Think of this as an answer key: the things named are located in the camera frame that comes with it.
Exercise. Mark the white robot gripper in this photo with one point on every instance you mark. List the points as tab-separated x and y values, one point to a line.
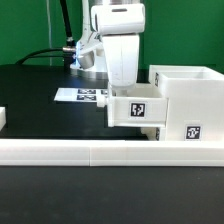
119	27

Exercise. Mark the white drawer cabinet housing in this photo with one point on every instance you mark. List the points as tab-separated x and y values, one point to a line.
195	108

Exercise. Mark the white drawer box with knob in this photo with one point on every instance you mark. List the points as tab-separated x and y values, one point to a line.
154	133

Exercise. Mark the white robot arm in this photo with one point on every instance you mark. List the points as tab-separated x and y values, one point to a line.
89	56

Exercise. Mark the fiducial marker sheet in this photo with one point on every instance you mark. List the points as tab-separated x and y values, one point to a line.
79	94

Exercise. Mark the white left fence rail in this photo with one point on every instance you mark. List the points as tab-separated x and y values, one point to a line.
2	117

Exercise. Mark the white fence rail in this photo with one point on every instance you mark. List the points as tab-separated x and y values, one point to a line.
30	152
2	117

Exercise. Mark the white front fence rail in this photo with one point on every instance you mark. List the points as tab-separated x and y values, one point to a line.
30	152

